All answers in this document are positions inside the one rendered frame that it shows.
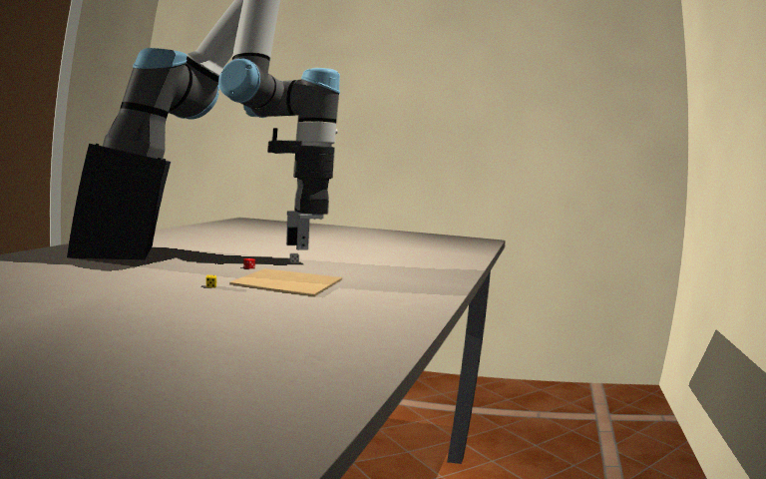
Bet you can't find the tan square mat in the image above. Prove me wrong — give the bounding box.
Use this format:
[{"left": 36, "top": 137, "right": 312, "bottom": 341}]
[{"left": 229, "top": 268, "right": 342, "bottom": 296}]

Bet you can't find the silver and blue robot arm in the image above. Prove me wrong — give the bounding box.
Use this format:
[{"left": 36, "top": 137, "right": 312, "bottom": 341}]
[{"left": 102, "top": 0, "right": 340, "bottom": 160}]

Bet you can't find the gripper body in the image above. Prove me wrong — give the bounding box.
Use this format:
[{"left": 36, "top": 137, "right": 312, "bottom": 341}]
[{"left": 267, "top": 122, "right": 338, "bottom": 215}]

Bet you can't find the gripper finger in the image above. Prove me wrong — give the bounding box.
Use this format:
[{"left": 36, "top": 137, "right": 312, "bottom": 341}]
[
  {"left": 286, "top": 211, "right": 301, "bottom": 245},
  {"left": 296, "top": 214, "right": 323, "bottom": 250}
]

